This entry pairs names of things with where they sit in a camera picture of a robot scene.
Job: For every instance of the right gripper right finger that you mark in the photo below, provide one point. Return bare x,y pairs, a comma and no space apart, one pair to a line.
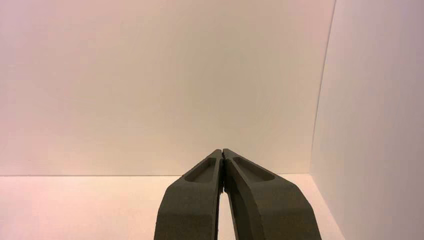
268,208

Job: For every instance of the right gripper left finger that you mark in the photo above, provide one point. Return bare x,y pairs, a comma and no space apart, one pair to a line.
192,205

